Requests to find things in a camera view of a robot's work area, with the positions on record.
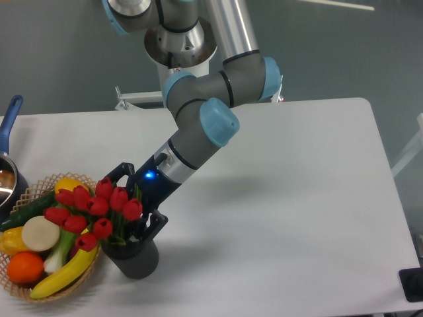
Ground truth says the red tulip bouquet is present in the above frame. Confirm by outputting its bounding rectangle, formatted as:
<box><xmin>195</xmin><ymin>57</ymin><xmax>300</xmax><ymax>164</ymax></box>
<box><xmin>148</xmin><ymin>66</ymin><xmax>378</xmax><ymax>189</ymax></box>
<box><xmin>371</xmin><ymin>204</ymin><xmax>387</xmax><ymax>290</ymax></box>
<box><xmin>43</xmin><ymin>177</ymin><xmax>143</xmax><ymax>252</ymax></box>

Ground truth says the orange fruit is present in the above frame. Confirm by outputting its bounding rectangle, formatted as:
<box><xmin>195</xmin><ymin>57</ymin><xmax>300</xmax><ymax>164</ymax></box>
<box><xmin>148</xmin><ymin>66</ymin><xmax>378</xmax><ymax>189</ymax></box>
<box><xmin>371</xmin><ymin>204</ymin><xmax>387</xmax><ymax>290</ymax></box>
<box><xmin>7</xmin><ymin>252</ymin><xmax>44</xmax><ymax>284</ymax></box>

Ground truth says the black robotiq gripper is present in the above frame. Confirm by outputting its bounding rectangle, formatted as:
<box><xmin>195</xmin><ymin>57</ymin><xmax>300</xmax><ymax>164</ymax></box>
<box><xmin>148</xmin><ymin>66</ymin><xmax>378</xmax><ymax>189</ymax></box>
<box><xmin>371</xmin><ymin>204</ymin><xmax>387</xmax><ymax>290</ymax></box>
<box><xmin>106</xmin><ymin>155</ymin><xmax>180</xmax><ymax>242</ymax></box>

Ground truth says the green cucumber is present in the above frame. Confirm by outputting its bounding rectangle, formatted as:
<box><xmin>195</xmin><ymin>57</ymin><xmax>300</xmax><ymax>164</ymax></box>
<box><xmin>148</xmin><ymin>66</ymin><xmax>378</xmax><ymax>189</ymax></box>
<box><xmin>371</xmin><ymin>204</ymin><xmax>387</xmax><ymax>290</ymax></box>
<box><xmin>1</xmin><ymin>190</ymin><xmax>55</xmax><ymax>232</ymax></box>

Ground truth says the black device at table edge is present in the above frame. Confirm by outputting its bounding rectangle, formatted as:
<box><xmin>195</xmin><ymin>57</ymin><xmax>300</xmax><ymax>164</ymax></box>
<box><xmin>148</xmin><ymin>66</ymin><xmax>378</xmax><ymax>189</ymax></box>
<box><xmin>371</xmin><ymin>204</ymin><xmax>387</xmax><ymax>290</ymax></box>
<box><xmin>399</xmin><ymin>267</ymin><xmax>422</xmax><ymax>302</ymax></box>

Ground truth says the dark grey ribbed vase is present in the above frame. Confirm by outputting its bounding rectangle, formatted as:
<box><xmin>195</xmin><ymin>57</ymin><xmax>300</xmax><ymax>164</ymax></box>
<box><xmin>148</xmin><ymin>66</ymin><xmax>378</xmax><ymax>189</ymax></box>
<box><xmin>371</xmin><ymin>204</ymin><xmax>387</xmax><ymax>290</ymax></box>
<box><xmin>102</xmin><ymin>240</ymin><xmax>159</xmax><ymax>279</ymax></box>

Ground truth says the yellow bell pepper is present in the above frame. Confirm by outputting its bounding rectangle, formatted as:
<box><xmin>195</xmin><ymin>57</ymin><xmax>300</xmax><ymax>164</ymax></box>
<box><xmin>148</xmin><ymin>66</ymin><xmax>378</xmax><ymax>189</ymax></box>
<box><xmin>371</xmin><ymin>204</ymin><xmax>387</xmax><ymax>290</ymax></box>
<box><xmin>1</xmin><ymin>227</ymin><xmax>30</xmax><ymax>256</ymax></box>

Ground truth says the blue handled saucepan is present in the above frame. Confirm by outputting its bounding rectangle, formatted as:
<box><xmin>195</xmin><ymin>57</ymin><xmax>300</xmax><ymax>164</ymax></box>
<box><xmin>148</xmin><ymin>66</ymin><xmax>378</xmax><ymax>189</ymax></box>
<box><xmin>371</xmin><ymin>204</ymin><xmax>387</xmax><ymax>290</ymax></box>
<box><xmin>1</xmin><ymin>95</ymin><xmax>28</xmax><ymax>222</ymax></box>

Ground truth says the yellow lemon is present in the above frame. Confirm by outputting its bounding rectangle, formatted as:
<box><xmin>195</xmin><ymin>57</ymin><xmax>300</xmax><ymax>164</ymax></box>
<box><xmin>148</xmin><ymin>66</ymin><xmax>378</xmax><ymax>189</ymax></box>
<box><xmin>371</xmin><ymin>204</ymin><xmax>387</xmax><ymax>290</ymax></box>
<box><xmin>54</xmin><ymin>177</ymin><xmax>89</xmax><ymax>194</ymax></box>

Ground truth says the woven wicker basket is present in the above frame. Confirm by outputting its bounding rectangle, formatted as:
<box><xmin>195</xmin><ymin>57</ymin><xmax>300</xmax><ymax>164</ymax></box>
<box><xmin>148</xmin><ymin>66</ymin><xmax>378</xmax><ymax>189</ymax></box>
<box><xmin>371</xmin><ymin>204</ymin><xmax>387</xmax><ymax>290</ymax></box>
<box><xmin>1</xmin><ymin>172</ymin><xmax>102</xmax><ymax>304</ymax></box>

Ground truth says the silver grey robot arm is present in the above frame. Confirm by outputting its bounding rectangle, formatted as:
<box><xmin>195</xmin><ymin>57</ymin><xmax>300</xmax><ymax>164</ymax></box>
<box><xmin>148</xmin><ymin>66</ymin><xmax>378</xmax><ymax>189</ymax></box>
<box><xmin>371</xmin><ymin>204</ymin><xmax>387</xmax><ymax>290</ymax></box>
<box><xmin>103</xmin><ymin>1</ymin><xmax>282</xmax><ymax>240</ymax></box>

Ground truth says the round beige radish slice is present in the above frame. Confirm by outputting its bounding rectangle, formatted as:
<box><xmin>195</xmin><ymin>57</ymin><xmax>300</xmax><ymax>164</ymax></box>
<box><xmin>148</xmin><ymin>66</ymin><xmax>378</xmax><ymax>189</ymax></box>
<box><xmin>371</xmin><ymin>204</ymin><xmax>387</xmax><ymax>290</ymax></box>
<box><xmin>21</xmin><ymin>216</ymin><xmax>60</xmax><ymax>252</ymax></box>

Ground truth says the red apple in basket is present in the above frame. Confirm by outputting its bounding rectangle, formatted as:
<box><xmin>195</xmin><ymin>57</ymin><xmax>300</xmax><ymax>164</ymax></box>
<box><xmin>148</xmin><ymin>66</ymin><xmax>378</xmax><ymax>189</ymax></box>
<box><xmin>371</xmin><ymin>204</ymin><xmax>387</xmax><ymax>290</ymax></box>
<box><xmin>68</xmin><ymin>245</ymin><xmax>79</xmax><ymax>261</ymax></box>

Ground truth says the white frame at right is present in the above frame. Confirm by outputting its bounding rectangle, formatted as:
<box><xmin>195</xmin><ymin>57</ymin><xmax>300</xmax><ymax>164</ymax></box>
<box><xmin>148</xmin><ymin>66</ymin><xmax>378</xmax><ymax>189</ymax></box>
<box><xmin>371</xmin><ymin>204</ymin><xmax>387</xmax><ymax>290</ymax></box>
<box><xmin>391</xmin><ymin>113</ymin><xmax>422</xmax><ymax>178</ymax></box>

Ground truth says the yellow banana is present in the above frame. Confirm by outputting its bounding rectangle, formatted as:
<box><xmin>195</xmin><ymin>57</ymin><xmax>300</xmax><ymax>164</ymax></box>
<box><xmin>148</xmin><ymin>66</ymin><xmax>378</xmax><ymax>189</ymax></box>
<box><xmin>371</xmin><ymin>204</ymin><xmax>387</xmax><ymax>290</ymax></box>
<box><xmin>30</xmin><ymin>246</ymin><xmax>98</xmax><ymax>300</ymax></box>

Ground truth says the green white leek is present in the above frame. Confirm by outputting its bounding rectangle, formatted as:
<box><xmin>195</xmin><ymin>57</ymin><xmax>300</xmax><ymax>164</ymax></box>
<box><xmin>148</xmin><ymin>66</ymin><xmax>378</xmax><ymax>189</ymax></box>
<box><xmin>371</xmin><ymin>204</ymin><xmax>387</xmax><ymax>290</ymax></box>
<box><xmin>44</xmin><ymin>230</ymin><xmax>78</xmax><ymax>275</ymax></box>

